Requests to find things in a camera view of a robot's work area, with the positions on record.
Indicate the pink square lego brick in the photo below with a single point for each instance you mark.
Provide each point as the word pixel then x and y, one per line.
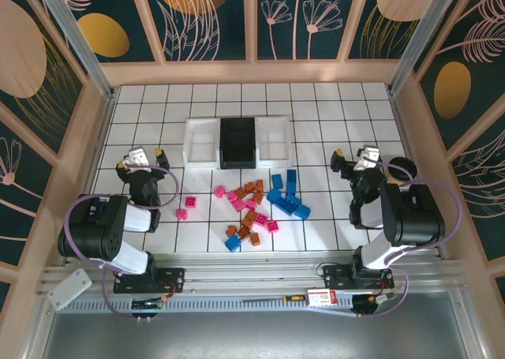
pixel 181 214
pixel 261 219
pixel 219 191
pixel 191 202
pixel 251 204
pixel 238 205
pixel 273 226
pixel 232 195

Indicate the blue square lego brick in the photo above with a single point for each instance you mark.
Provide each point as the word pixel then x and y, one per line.
pixel 303 211
pixel 277 181
pixel 290 188
pixel 233 242
pixel 291 175
pixel 274 196

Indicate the orange square lego brick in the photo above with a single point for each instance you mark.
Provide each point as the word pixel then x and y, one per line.
pixel 230 229
pixel 255 239
pixel 259 185
pixel 249 217
pixel 249 187
pixel 257 197
pixel 240 193
pixel 244 231

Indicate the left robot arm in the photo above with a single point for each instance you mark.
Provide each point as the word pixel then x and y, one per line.
pixel 90 232

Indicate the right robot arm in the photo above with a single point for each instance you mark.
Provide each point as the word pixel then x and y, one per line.
pixel 414 221

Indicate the black round lid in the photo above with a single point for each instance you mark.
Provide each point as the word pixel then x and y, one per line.
pixel 402 169

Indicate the white plastic bin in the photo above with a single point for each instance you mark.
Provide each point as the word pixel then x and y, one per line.
pixel 201 148
pixel 274 146

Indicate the blue long lego brick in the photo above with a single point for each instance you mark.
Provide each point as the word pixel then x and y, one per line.
pixel 287 205

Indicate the black plastic bin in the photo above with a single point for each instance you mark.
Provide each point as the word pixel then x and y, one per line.
pixel 236 146

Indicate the black controller board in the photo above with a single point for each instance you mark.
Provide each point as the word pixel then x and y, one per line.
pixel 365 303
pixel 148 304

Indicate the red white small box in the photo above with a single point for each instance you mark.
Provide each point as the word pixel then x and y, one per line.
pixel 321 298

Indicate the white rectangular plastic plate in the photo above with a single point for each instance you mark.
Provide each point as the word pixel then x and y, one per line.
pixel 70 289

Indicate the grey metal sheet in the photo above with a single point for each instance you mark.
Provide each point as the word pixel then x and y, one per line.
pixel 252 335

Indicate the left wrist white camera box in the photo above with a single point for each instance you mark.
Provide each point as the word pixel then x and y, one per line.
pixel 137 157

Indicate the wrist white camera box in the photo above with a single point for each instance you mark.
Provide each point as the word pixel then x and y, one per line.
pixel 367 159
pixel 137 157

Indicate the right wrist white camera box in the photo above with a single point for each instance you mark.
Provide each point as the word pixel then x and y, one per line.
pixel 367 159

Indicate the aluminium side rail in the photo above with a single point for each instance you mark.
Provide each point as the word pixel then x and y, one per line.
pixel 104 138
pixel 402 138

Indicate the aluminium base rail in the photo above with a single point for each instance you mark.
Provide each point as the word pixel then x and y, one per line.
pixel 256 272

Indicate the aluminium frame post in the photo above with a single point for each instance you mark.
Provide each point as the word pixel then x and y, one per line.
pixel 75 39
pixel 420 35

